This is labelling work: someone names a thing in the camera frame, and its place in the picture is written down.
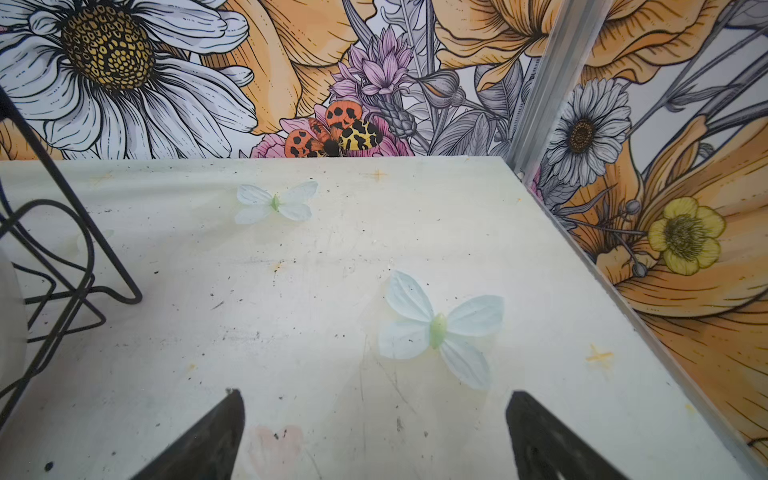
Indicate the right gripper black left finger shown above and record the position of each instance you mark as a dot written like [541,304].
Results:
[207,450]

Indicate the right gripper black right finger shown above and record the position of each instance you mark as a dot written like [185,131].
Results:
[546,448]

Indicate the black wire dish rack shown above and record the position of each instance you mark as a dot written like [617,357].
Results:
[66,279]

